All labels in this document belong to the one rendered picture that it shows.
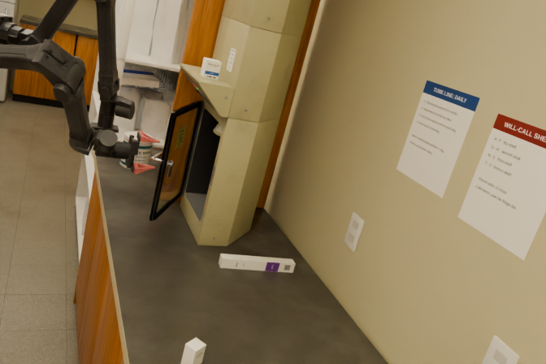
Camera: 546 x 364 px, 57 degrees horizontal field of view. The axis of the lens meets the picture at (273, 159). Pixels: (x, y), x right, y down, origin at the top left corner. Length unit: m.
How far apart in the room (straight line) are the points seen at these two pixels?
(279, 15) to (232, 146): 0.45
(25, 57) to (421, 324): 1.23
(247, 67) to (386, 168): 0.54
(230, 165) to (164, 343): 0.64
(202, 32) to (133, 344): 1.14
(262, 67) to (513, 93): 0.76
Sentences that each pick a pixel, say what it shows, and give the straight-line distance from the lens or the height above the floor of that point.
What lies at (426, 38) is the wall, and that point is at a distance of 1.55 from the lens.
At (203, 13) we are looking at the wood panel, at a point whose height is 1.70.
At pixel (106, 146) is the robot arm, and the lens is 1.68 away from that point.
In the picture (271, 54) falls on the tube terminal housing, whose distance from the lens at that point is 1.64.
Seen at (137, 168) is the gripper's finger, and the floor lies 1.15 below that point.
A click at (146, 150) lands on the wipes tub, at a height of 1.04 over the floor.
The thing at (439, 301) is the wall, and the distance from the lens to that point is 1.40.
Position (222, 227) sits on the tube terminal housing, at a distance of 1.79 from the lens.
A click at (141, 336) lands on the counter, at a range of 1.35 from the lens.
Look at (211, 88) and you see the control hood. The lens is 1.60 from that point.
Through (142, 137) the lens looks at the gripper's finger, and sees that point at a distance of 1.73.
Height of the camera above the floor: 1.76
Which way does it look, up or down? 16 degrees down
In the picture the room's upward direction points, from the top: 15 degrees clockwise
